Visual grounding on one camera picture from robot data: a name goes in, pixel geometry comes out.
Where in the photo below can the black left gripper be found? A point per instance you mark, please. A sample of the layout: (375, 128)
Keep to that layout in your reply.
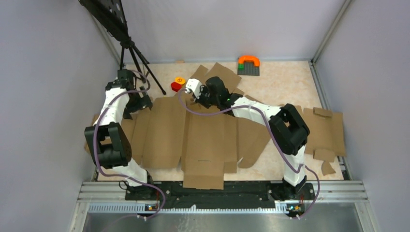
(143, 102)

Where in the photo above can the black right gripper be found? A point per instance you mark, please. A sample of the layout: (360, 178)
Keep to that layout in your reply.
(198, 97)

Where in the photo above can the large cardboard box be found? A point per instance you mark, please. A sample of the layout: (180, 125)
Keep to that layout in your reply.
(199, 145)

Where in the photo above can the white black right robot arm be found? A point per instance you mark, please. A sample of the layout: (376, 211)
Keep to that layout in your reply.
(285, 125)

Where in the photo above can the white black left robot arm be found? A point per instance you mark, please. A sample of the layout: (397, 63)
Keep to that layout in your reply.
(108, 144)

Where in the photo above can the folded brown cardboard box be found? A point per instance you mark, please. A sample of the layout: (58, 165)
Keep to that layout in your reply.
(127, 126)

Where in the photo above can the small red toy piece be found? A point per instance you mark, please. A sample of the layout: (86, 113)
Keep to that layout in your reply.
(177, 84)

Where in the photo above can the orange green grey toy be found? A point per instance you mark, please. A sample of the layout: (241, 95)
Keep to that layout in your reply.
(248, 65)

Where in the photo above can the black tripod stand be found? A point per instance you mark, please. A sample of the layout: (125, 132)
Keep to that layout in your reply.
(110, 14)

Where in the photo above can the flat cardboard blank at right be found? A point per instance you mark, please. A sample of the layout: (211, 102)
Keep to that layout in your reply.
(326, 140)

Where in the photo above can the aluminium frame rail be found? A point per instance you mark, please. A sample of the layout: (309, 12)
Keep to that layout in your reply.
(342, 206)

